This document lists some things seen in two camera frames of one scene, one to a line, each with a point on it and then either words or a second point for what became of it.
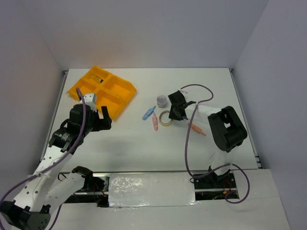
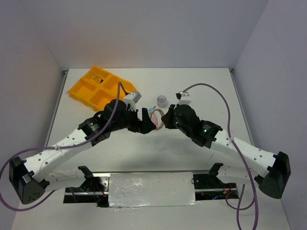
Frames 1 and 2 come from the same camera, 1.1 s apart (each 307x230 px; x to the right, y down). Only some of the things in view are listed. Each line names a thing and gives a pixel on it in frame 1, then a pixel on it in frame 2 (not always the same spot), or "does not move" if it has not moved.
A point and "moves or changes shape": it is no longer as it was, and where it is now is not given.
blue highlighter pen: [148, 113] does not move
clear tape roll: [161, 123] moves or changes shape
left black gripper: [102, 124] → [143, 126]
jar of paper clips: [161, 101] does not move
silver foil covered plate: [151, 189] does not move
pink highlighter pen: [155, 120] does not move
